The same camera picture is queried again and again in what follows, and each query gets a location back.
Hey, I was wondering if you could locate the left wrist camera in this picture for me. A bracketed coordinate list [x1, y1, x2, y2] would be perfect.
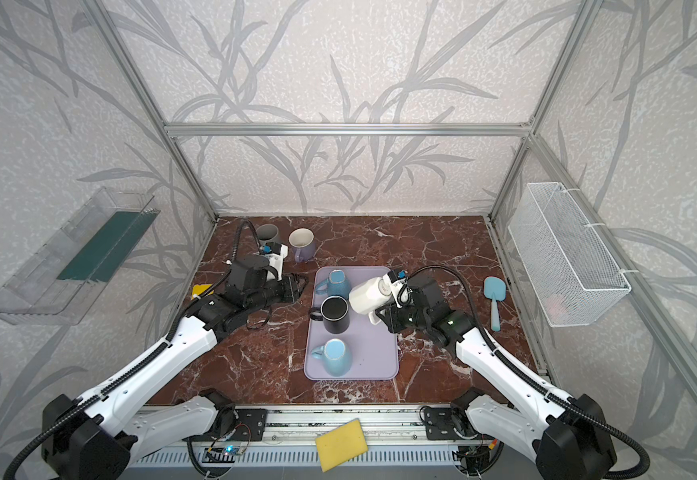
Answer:
[260, 241, 288, 281]

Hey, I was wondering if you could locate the yellow sponge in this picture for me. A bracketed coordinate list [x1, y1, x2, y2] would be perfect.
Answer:
[314, 419, 369, 472]

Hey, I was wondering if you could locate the white wire basket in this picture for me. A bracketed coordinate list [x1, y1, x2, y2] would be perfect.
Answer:
[509, 182, 632, 328]

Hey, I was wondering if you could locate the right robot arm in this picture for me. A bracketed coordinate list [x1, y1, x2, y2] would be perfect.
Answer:
[351, 266, 652, 479]

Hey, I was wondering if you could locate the black mug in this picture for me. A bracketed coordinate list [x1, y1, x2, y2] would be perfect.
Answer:
[308, 295, 350, 335]

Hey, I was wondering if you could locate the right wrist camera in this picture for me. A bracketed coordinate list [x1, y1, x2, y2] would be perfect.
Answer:
[387, 269, 411, 307]

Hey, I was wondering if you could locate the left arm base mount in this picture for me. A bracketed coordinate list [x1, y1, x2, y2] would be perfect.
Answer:
[214, 408, 268, 442]

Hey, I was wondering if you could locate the grey mug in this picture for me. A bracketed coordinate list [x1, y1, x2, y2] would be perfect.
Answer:
[256, 224, 282, 254]

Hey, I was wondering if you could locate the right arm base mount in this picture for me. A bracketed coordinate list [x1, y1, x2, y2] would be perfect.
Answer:
[419, 405, 495, 444]

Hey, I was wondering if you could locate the yellow spatula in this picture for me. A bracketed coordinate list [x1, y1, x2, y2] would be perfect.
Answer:
[190, 284, 212, 300]

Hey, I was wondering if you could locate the blue dotted square mug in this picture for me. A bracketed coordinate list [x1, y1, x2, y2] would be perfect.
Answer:
[314, 269, 352, 300]

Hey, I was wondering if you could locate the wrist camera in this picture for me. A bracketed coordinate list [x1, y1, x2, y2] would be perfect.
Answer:
[387, 269, 411, 307]
[260, 241, 288, 281]

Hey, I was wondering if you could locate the clear plastic shelf bin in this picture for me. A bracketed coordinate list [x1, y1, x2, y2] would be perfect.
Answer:
[0, 187, 160, 326]

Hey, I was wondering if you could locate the green circuit board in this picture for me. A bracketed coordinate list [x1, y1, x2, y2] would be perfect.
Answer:
[204, 445, 246, 464]

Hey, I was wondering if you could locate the white faceted mug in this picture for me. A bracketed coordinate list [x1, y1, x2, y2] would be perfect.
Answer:
[348, 275, 393, 325]

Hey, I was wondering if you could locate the light blue mug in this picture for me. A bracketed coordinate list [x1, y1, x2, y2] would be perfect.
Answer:
[310, 338, 353, 377]

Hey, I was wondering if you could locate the lavender plastic tray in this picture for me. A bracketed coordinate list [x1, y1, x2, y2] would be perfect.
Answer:
[304, 266, 399, 381]

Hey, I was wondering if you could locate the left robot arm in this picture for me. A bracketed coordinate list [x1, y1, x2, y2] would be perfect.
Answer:
[4, 241, 308, 479]

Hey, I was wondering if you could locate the lavender mug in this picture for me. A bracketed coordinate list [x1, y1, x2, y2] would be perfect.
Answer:
[288, 228, 316, 263]

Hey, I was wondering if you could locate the light blue spatula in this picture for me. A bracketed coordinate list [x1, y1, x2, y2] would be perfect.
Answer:
[483, 276, 507, 332]

